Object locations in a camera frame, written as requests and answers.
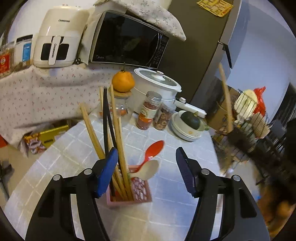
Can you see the cardboard box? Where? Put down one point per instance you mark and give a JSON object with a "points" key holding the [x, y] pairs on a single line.
{"points": [[217, 117]]}

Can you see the floral white cloth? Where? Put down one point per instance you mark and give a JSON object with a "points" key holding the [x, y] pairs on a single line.
{"points": [[35, 96]]}

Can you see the yellow paper note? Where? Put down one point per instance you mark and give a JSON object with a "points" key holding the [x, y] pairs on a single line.
{"points": [[217, 7]]}

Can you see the red label glass jar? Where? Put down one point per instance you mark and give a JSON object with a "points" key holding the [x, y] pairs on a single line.
{"points": [[6, 57]]}

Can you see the red plastic bag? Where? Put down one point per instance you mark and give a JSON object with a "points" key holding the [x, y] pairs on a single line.
{"points": [[260, 108]]}

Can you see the dark green avocado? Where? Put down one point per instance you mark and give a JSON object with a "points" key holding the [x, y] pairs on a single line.
{"points": [[191, 119]]}

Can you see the floral cloth on microwave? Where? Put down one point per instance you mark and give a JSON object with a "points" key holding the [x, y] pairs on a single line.
{"points": [[149, 11]]}

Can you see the white pot with lid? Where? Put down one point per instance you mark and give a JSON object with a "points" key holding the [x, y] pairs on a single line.
{"points": [[149, 80]]}

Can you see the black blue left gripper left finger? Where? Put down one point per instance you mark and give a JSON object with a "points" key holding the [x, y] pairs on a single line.
{"points": [[52, 218]]}

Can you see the pink perforated utensil holder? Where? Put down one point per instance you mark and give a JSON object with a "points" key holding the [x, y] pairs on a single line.
{"points": [[117, 196]]}

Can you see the black metal-tipped chopstick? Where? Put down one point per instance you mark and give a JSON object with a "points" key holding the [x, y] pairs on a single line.
{"points": [[105, 122]]}

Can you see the red spice jar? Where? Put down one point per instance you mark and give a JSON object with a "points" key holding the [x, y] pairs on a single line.
{"points": [[149, 108]]}

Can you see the white plastic spoon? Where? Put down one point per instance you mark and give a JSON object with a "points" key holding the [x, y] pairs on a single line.
{"points": [[146, 171]]}

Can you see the white air fryer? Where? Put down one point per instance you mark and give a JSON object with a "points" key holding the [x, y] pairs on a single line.
{"points": [[59, 36]]}

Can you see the brown spice jar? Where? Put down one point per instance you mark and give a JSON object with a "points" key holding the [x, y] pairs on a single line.
{"points": [[164, 115]]}

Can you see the black device on floor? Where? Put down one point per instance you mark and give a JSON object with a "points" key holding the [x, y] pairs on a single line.
{"points": [[4, 171]]}

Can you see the wooden chopstick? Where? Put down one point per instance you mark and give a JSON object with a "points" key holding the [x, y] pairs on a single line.
{"points": [[92, 134], [227, 99], [123, 166]]}

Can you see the orange fruit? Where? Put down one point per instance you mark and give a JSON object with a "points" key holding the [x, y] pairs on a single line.
{"points": [[123, 81]]}

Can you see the blue label white container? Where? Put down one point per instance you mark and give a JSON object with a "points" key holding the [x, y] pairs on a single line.
{"points": [[22, 52]]}

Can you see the yellow snack box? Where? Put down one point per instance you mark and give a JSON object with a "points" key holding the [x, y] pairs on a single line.
{"points": [[39, 142]]}

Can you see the red plastic spoon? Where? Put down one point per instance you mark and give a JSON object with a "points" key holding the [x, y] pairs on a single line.
{"points": [[152, 151]]}

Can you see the black microwave oven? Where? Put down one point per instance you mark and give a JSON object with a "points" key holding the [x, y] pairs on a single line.
{"points": [[123, 39]]}

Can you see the glass jar with cork lid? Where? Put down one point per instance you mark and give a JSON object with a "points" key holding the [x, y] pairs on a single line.
{"points": [[123, 103]]}

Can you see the stack of white bowls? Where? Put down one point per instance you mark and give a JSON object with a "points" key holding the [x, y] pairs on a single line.
{"points": [[184, 131]]}

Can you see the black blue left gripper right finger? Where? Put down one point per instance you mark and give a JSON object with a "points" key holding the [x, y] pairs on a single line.
{"points": [[241, 218]]}

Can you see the wire dish rack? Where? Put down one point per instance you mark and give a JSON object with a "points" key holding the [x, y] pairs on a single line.
{"points": [[248, 128]]}

